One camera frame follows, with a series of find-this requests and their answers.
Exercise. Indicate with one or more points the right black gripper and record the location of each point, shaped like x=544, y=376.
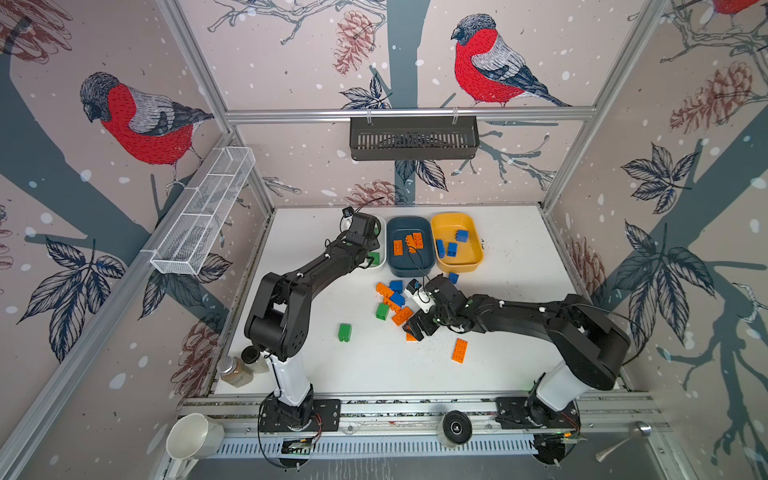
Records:
x=414, y=327

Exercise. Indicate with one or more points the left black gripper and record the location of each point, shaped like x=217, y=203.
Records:
x=373, y=241

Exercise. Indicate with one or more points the dark teal plastic bin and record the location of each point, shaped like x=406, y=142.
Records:
x=409, y=265

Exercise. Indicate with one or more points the orange lego brick vertical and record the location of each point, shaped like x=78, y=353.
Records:
x=417, y=240

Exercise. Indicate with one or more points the yellow plastic bin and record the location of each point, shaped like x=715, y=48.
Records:
x=470, y=254

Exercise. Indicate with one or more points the small blue lego brick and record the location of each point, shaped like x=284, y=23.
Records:
x=462, y=236

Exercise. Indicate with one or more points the white plastic bin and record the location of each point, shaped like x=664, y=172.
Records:
x=382, y=245

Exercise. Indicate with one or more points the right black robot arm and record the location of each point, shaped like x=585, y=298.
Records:
x=592, y=347

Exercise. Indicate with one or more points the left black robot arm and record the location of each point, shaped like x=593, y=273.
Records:
x=278, y=322

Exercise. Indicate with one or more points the orange lego brick lone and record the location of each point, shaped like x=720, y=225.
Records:
x=459, y=351

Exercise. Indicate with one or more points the orange lego brick tilted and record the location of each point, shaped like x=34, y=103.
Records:
x=402, y=316

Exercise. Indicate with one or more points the green lego brick lone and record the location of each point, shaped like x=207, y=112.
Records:
x=344, y=332

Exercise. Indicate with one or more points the black round knob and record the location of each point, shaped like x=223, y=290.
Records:
x=455, y=429

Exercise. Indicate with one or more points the glass spice jar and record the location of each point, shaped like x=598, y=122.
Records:
x=241, y=370

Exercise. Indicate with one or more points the white ceramic mug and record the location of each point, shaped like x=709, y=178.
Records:
x=195, y=436

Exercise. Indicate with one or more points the black wire wall basket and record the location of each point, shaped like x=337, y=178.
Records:
x=413, y=138

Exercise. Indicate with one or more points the white mesh wall shelf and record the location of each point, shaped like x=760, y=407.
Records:
x=192, y=235

